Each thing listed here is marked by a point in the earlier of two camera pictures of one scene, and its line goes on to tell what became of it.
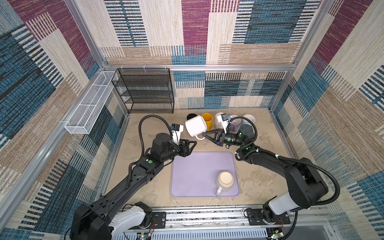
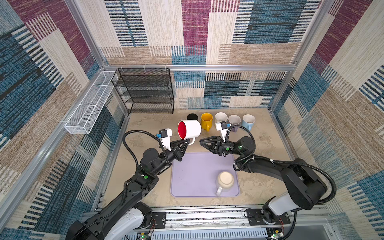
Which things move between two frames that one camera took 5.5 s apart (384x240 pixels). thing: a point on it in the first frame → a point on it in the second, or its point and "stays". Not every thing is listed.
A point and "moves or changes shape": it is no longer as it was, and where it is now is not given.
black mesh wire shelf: x=145 y=90 stays
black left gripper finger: x=190 y=141 → x=177 y=145
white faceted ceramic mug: x=219 y=123 stays
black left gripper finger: x=190 y=150 → x=179 y=155
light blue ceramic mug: x=245 y=121 stays
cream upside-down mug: x=225 y=181 stays
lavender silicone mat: x=196 y=175 stays
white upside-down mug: x=196 y=126 moves or changes shape
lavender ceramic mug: x=235 y=124 stays
